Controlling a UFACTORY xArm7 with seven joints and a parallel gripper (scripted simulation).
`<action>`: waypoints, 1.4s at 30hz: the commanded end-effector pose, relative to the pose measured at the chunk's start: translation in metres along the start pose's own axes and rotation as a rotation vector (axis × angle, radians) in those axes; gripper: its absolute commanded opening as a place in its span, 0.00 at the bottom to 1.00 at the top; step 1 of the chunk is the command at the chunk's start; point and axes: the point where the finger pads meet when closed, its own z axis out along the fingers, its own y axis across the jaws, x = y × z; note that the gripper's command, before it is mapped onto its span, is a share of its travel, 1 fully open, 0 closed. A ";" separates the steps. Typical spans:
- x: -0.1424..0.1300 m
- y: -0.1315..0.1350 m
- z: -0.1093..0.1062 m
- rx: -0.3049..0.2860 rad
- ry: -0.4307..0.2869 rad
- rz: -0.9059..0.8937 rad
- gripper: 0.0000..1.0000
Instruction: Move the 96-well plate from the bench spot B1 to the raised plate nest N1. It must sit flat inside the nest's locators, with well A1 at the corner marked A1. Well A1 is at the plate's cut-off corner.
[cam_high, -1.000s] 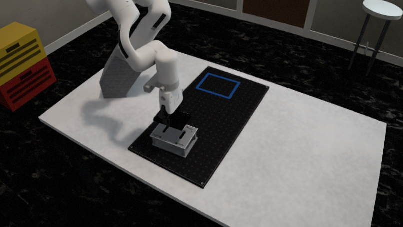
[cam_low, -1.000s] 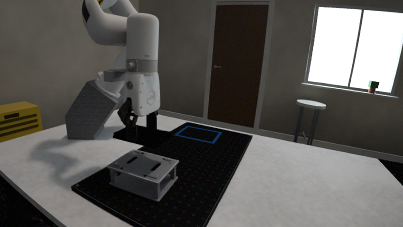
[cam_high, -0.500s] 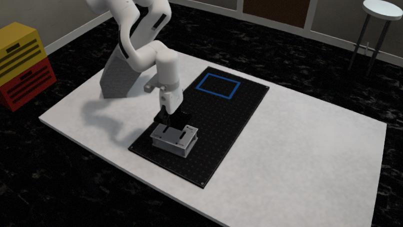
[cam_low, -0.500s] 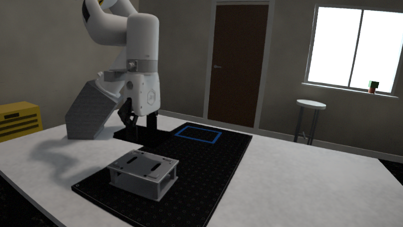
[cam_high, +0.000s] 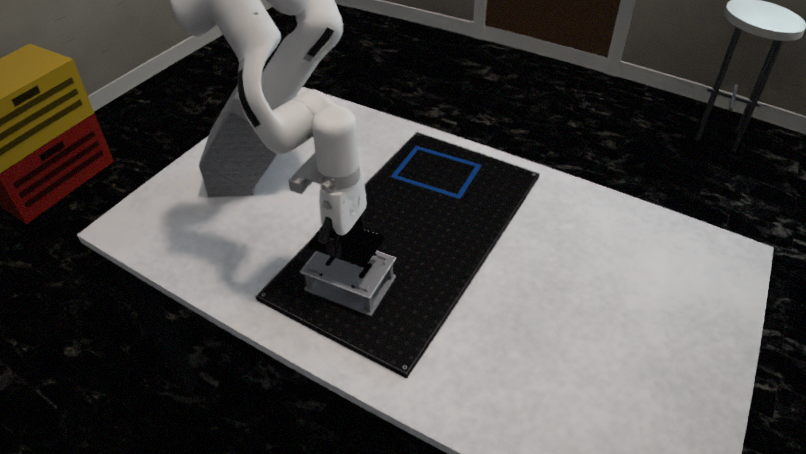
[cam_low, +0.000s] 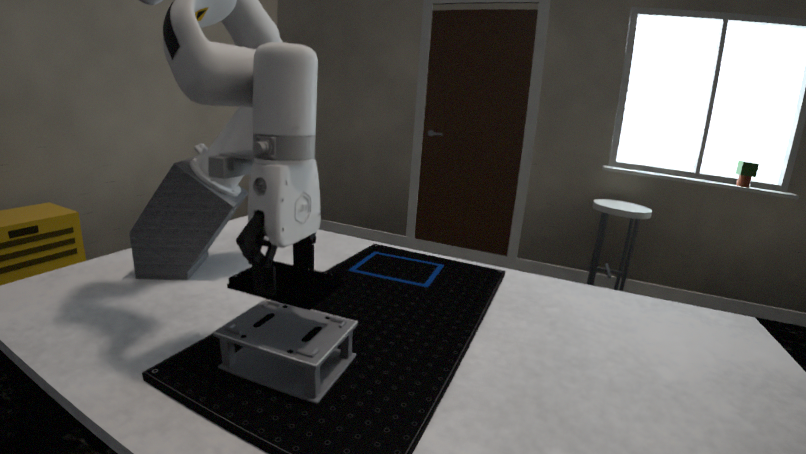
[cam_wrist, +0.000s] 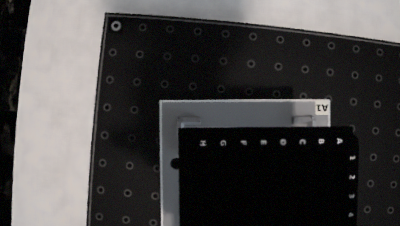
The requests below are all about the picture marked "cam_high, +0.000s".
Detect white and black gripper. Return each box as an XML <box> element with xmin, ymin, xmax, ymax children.
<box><xmin>317</xmin><ymin>171</ymin><xmax>367</xmax><ymax>259</ymax></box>

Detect blue tape rectangle outline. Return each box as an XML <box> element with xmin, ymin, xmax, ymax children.
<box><xmin>391</xmin><ymin>146</ymin><xmax>482</xmax><ymax>199</ymax></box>

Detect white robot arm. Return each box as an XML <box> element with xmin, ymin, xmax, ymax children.
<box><xmin>170</xmin><ymin>0</ymin><xmax>360</xmax><ymax>195</ymax></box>

